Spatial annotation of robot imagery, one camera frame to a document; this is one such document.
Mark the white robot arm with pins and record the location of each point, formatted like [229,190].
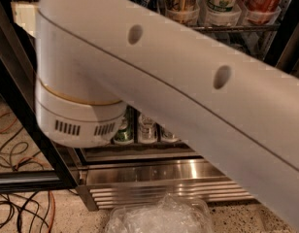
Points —
[98,57]

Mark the water bottle bottom shelf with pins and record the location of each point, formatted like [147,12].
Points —
[147,130]

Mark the silver can bottom shelf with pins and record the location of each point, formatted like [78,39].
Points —
[167,136]

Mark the green can bottom shelf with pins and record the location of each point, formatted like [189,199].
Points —
[124,135]

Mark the brown gold can top shelf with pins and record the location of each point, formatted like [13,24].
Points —
[182,11]

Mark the open glass fridge door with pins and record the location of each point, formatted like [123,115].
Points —
[29,161]

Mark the red coca cola can top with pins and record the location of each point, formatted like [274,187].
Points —
[260,11]

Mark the clear plastic bag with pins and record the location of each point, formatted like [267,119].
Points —
[170,214]

